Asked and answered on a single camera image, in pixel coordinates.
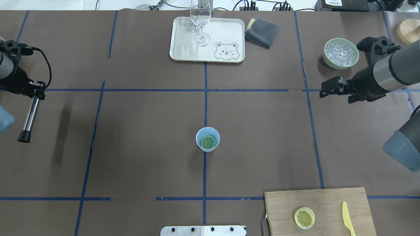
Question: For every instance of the yellow plastic knife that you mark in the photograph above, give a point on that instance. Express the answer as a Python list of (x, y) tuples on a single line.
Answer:
[(347, 219)]

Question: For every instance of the clear wine glass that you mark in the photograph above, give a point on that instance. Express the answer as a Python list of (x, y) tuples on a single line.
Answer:
[(200, 14)]

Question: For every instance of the steel muddler black tip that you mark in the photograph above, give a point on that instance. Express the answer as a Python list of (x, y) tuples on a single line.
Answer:
[(25, 135)]

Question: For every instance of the grey folded cloth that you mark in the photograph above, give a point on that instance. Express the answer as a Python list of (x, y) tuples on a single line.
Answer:
[(261, 32)]

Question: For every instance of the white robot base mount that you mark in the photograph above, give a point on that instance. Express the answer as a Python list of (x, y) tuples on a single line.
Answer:
[(222, 230)]

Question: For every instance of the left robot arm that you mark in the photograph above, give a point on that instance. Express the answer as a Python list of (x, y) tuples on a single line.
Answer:
[(5, 91)]

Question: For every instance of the wooden mug tree stand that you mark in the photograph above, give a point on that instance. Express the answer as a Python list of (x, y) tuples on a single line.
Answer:
[(409, 30)]

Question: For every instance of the green bowl of ice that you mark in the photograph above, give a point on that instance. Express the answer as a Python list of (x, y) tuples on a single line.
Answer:
[(339, 53)]

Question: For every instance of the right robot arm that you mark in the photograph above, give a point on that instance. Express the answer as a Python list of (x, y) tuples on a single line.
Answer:
[(403, 144)]

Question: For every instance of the bamboo cutting board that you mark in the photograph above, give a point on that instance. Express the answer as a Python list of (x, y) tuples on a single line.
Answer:
[(280, 207)]

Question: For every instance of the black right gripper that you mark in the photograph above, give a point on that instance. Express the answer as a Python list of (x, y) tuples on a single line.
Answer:
[(366, 82)]

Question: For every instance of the light blue plastic cup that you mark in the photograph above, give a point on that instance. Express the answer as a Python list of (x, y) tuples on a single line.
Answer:
[(207, 131)]

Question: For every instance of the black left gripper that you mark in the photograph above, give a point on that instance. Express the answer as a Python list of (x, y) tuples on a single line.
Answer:
[(19, 79)]

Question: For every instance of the cream bear tray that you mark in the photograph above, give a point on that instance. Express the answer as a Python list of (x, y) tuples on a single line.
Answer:
[(226, 41)]

